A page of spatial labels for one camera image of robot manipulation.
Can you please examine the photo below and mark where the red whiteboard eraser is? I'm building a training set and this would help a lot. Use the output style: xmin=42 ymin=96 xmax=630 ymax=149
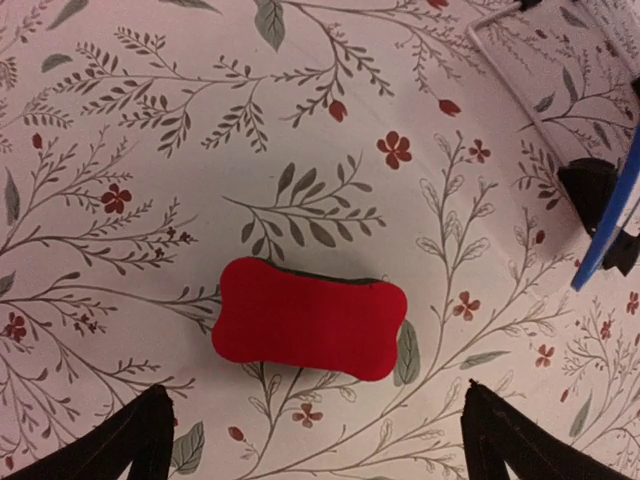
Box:
xmin=212 ymin=257 xmax=408 ymax=382

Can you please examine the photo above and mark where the floral patterned table mat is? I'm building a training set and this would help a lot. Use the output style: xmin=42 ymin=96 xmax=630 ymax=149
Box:
xmin=1 ymin=1 xmax=639 ymax=479

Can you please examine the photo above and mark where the blue-framed whiteboard with writing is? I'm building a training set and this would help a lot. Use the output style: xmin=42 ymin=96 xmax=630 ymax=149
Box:
xmin=570 ymin=0 xmax=640 ymax=292

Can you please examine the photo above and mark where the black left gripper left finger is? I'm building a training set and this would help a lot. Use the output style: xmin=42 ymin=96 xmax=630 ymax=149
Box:
xmin=9 ymin=385 xmax=174 ymax=480

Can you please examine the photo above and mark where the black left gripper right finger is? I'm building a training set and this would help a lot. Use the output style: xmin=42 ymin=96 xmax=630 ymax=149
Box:
xmin=461 ymin=380 xmax=626 ymax=480

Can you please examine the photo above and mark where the black whiteboard stand foot left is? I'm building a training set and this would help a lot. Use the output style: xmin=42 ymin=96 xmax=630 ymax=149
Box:
xmin=558 ymin=158 xmax=618 ymax=236

